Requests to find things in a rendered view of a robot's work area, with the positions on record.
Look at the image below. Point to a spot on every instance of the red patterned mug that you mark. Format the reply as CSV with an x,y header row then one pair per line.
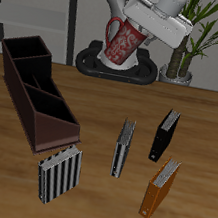
x,y
122,44

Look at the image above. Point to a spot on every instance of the dark brown desk caddy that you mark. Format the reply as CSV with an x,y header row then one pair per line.
x,y
42,116

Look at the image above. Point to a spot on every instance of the wide black-and-white striped book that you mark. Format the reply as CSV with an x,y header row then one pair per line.
x,y
58,175

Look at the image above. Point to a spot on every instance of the black book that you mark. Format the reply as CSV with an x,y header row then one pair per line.
x,y
161,140

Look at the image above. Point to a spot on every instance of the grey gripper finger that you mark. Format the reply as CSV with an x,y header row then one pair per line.
x,y
150,40

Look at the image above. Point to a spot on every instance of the green pot plant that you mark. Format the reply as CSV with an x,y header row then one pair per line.
x,y
176,62

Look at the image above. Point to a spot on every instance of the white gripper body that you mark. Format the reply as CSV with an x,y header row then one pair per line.
x,y
163,25

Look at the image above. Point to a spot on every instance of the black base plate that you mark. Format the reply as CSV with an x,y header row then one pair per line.
x,y
85,63

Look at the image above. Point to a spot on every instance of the orange book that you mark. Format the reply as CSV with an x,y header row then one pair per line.
x,y
157,194

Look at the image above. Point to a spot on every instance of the dark grey vertical post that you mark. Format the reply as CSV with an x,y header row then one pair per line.
x,y
72,23

